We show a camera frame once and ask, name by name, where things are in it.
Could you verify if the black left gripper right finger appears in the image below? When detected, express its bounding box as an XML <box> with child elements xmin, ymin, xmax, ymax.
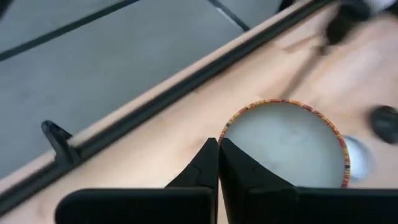
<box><xmin>219</xmin><ymin>138</ymin><xmax>398</xmax><ymax>224</ymax></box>

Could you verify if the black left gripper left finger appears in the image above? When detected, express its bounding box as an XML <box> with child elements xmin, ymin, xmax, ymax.
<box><xmin>55</xmin><ymin>138</ymin><xmax>218</xmax><ymax>224</ymax></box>

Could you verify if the orange patterned candle tin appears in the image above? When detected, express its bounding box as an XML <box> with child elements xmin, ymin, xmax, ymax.
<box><xmin>218</xmin><ymin>98</ymin><xmax>351</xmax><ymax>189</ymax></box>

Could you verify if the black aluminium table frame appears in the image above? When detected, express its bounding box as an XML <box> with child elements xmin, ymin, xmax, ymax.
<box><xmin>0</xmin><ymin>0</ymin><xmax>338</xmax><ymax>216</ymax></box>

